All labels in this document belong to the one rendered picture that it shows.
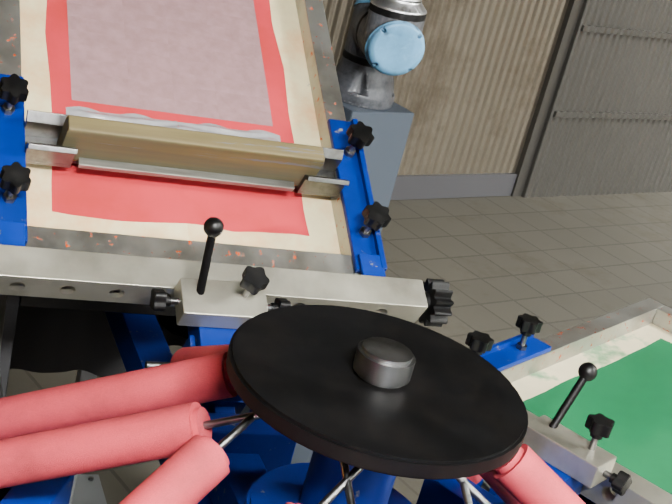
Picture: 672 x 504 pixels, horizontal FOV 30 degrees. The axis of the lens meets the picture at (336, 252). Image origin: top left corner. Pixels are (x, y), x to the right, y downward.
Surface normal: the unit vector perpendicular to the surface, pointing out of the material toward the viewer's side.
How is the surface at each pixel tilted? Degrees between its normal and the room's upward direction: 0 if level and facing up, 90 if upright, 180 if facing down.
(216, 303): 32
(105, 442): 67
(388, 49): 97
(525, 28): 90
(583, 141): 90
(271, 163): 124
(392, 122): 90
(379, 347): 0
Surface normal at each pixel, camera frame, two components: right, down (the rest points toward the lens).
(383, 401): 0.24, -0.90
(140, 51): 0.37, -0.54
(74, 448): -0.29, -0.12
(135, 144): 0.14, 0.86
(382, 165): 0.59, 0.44
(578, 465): -0.63, 0.14
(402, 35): 0.14, 0.52
